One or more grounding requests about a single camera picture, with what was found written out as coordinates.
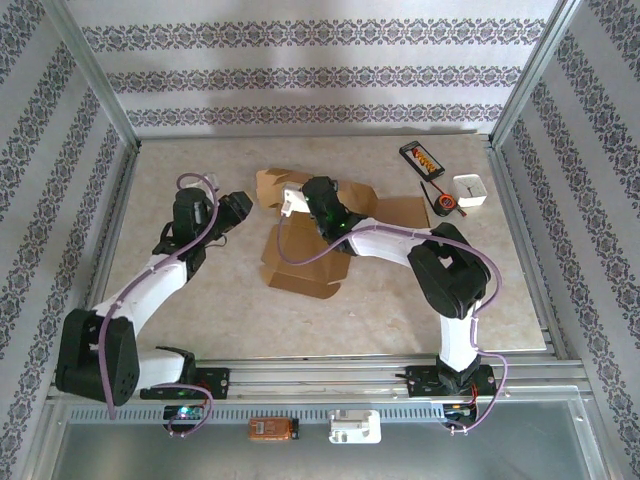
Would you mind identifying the white plastic bracket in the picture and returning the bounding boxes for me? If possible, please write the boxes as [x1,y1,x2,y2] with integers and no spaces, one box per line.
[327,408,383,445]

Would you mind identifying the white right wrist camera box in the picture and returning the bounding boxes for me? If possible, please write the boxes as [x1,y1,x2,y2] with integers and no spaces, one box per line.
[278,182,312,220]

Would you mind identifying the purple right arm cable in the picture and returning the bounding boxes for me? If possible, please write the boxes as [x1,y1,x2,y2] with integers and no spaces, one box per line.
[275,213,509,435]

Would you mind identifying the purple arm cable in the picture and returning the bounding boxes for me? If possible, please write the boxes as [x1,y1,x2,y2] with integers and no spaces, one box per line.
[99,172,221,439]
[275,213,509,435]

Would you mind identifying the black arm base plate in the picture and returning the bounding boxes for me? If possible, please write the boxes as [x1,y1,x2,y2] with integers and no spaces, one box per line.
[139,367,232,401]
[404,363,499,400]

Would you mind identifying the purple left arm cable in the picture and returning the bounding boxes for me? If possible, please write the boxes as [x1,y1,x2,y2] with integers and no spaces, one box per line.
[99,172,221,439]

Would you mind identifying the aluminium mounting rail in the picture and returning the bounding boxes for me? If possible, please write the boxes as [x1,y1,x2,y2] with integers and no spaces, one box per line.
[47,355,594,402]

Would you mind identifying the small controller circuit board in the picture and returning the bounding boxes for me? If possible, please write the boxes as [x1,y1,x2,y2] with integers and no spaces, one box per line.
[442,399,482,422]
[163,403,207,422]

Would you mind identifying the white square clock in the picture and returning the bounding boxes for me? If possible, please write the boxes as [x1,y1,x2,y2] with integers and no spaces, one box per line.
[451,172,489,209]

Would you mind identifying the orange black tape measure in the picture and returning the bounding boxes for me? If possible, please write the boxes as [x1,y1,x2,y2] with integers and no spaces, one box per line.
[419,180,474,219]

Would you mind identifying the aluminium side rail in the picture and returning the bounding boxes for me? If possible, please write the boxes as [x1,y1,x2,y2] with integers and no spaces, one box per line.
[69,142,144,364]
[485,134,571,361]

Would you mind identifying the aluminium frame post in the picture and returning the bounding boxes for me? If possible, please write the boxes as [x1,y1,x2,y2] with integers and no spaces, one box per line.
[42,0,141,149]
[489,0,591,149]

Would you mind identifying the grey slotted cable duct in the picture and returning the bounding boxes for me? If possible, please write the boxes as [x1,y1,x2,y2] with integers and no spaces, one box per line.
[67,402,446,425]

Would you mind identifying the orange electronic module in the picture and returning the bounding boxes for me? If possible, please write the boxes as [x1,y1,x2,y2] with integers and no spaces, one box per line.
[248,417,300,443]

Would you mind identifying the grey metal sheet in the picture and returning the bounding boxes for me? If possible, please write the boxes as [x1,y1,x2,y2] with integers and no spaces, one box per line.
[47,399,609,480]

